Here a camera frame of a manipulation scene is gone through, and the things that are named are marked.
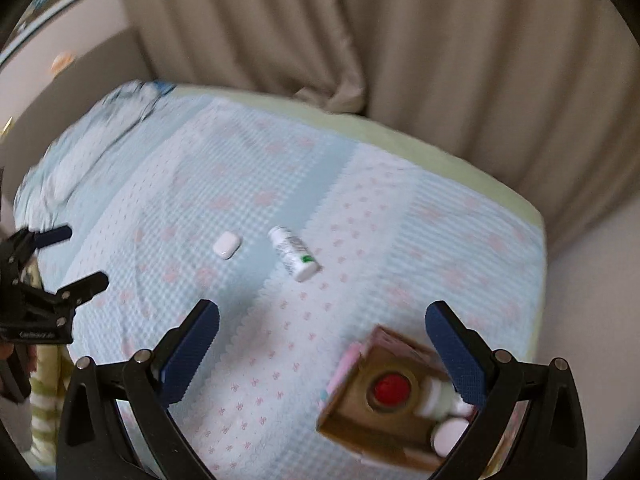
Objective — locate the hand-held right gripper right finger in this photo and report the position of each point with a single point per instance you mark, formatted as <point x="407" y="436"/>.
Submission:
<point x="455" y="355"/>

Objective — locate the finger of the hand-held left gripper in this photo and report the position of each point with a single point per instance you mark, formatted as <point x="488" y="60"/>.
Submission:
<point x="85" y="287"/>
<point x="50" y="236"/>

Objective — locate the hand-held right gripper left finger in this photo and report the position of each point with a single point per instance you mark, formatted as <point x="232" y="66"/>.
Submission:
<point x="190" y="350"/>

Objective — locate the small white and black jar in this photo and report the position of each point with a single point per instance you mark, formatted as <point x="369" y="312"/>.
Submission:
<point x="435" y="397"/>

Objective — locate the small round tin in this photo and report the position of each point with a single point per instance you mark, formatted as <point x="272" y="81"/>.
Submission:
<point x="392" y="390"/>

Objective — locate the white-lidded green jar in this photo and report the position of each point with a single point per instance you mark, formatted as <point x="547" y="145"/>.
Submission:
<point x="447" y="436"/>

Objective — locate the white earbud case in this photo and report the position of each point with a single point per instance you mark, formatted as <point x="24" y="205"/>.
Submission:
<point x="226" y="245"/>

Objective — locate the pink cardboard box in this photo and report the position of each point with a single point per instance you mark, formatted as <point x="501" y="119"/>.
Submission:
<point x="360" y="415"/>

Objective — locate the white plastic bottle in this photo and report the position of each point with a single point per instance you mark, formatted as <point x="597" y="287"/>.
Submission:
<point x="292" y="255"/>

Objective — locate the crumpled light blue blanket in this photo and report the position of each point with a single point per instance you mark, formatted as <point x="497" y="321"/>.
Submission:
<point x="100" y="135"/>

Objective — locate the small yellow object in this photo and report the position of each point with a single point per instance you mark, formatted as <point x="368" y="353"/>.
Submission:
<point x="7" y="125"/>

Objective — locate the grey headboard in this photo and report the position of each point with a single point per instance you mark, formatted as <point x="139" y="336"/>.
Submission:
<point x="90" y="90"/>

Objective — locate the bed with blue floral sheet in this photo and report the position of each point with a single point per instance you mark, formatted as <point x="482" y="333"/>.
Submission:
<point x="375" y="210"/>

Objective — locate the small orange toy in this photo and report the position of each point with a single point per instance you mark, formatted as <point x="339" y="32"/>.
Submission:
<point x="60" y="61"/>

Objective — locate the beige curtain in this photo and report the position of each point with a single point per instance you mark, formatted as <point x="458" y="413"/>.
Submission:
<point x="475" y="60"/>
<point x="240" y="20"/>

